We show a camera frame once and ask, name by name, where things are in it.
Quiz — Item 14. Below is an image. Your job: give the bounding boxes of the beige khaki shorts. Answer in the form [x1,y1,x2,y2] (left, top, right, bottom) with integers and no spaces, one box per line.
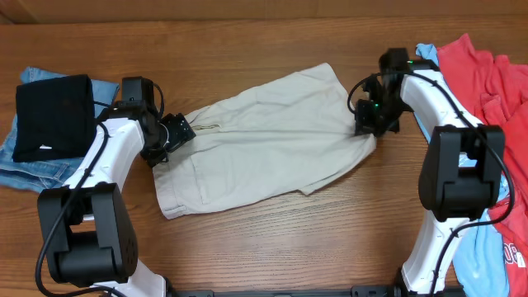
[153,64,376,219]

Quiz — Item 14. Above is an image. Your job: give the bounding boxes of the light blue shirt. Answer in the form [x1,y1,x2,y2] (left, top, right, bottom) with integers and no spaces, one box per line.
[414,43,511,297]

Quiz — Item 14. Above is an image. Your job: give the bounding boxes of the folded black garment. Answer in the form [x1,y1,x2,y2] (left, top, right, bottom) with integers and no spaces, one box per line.
[12,74,96,163]

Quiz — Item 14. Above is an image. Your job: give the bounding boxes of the red shirt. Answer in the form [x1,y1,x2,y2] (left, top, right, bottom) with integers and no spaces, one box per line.
[437,35,527,296]

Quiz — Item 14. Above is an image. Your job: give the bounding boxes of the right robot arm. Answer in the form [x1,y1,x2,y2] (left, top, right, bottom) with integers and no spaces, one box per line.
[346,48,509,296]

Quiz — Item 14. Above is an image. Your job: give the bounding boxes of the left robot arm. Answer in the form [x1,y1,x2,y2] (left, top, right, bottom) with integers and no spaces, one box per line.
[35,102,195,296]

